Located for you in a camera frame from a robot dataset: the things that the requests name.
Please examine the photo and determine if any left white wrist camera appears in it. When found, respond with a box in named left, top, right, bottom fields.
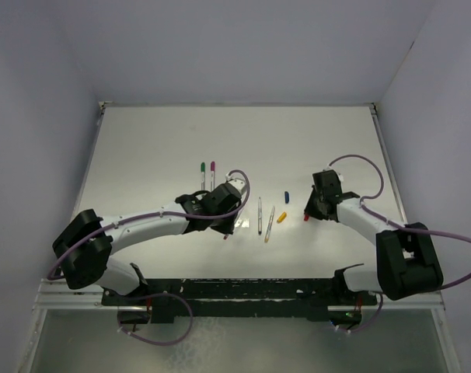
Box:
left=225, top=174, right=247, bottom=196

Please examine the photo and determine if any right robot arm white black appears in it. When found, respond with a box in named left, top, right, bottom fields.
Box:
left=304, top=169, right=444, bottom=304

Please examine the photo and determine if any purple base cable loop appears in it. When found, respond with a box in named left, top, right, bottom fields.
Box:
left=117, top=291, right=195, bottom=345

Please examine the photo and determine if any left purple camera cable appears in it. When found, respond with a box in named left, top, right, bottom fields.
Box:
left=47, top=169, right=253, bottom=281

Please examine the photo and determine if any aluminium extrusion rail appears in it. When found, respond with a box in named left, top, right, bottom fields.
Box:
left=34, top=281, right=103, bottom=310

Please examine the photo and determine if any blue marker pen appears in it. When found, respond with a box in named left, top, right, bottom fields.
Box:
left=257, top=197, right=263, bottom=235

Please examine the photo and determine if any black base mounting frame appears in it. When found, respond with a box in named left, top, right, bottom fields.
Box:
left=98, top=265, right=378, bottom=325

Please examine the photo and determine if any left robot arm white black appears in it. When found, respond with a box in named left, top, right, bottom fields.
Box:
left=53, top=179, right=249, bottom=305

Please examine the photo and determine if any yellow marker pen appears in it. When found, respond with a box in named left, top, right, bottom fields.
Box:
left=263, top=206, right=275, bottom=243

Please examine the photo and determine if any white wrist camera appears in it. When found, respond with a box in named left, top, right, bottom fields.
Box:
left=323, top=165, right=344, bottom=183
left=225, top=174, right=247, bottom=196

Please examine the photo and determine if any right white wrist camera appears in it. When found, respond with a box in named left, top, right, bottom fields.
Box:
left=323, top=165, right=344, bottom=183

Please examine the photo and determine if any purple marker pen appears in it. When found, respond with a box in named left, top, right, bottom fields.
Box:
left=210, top=169, right=215, bottom=191

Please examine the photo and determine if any yellow pen cap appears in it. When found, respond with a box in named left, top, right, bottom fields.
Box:
left=277, top=212, right=287, bottom=223

